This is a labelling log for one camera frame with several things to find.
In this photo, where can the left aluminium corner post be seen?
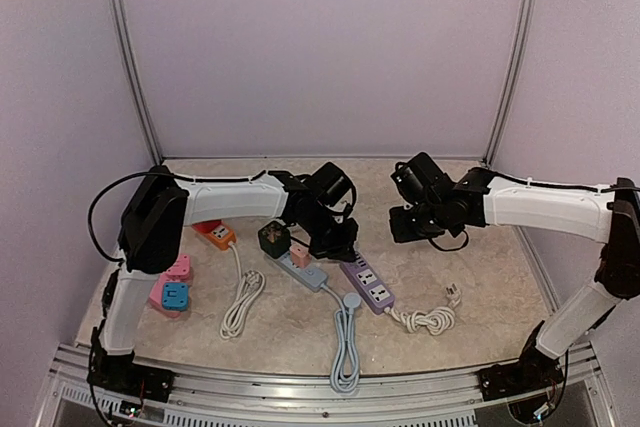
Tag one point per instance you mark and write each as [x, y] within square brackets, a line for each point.
[133, 79]

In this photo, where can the dark green cube adapter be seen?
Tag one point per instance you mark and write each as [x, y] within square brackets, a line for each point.
[274, 239]

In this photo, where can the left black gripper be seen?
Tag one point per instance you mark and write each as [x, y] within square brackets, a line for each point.
[343, 251]

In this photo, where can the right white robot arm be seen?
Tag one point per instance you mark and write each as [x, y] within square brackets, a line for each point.
[609, 215]

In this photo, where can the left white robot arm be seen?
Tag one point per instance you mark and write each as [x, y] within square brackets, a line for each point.
[165, 202]

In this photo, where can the aluminium corner post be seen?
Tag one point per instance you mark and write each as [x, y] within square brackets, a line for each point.
[509, 87]
[133, 79]

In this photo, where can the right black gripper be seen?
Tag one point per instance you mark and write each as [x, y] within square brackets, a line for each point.
[406, 226]

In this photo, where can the right aluminium corner post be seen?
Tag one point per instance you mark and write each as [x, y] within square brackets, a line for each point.
[509, 87]

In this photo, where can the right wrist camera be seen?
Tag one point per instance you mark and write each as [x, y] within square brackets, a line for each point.
[421, 180]

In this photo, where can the pink square plug adapter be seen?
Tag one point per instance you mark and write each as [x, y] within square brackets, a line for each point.
[181, 270]

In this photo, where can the pink plug charger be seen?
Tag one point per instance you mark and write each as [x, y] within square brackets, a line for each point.
[300, 255]

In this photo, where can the orange power strip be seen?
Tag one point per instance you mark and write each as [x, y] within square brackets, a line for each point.
[216, 232]

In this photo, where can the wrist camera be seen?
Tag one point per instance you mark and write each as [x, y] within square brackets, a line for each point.
[421, 180]
[329, 184]

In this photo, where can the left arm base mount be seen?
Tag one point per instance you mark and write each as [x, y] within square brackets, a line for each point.
[120, 374]

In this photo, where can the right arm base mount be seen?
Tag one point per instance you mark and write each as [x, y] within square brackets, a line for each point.
[530, 372]

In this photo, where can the blue square plug adapter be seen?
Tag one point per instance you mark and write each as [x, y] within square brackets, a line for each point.
[175, 296]

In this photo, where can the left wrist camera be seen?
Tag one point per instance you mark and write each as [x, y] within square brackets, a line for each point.
[329, 184]

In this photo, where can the aluminium front frame rail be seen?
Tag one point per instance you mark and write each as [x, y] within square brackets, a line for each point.
[207, 392]

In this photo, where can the pink triangular socket base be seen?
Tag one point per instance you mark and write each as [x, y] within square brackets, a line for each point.
[154, 298]

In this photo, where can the purple power strip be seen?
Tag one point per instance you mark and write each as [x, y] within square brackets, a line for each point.
[373, 290]

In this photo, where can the light blue power strip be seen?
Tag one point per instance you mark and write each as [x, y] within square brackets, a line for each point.
[311, 277]

